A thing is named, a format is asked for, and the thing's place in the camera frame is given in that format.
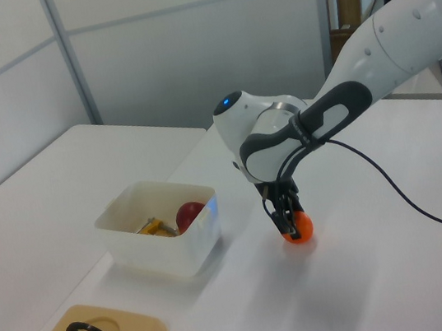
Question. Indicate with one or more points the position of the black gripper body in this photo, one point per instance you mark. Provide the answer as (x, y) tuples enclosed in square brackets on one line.
[(279, 193)]

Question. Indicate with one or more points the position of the yellow clamp with metal screw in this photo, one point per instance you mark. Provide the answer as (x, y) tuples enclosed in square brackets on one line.
[(154, 228)]

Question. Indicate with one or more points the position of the white plastic container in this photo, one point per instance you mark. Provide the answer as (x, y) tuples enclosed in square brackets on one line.
[(167, 248)]

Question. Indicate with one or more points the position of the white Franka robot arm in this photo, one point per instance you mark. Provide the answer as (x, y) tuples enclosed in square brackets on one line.
[(386, 49)]

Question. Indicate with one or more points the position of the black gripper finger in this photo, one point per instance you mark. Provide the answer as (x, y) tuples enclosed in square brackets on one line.
[(284, 222), (296, 203)]

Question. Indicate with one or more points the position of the grey partition post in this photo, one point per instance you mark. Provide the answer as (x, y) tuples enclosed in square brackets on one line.
[(71, 59)]

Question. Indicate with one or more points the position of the red toy apple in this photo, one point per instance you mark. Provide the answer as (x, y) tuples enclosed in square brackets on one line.
[(188, 216)]

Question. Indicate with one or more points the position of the orange toy fruit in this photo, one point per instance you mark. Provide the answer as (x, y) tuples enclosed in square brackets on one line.
[(303, 228)]

